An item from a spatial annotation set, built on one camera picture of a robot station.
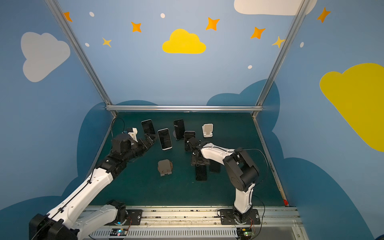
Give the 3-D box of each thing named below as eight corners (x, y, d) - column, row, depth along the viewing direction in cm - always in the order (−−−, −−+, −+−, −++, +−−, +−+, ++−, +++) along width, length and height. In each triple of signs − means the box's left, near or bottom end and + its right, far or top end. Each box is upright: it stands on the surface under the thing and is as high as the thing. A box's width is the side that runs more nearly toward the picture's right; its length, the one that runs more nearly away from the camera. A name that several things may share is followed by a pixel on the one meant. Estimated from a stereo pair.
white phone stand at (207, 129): (202, 137, 108) (203, 130, 102) (202, 130, 112) (202, 123, 106) (212, 137, 108) (213, 130, 102) (211, 130, 112) (212, 123, 106)
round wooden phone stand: (158, 175, 90) (156, 170, 84) (160, 164, 95) (158, 159, 89) (171, 175, 90) (170, 170, 84) (172, 164, 95) (171, 159, 89)
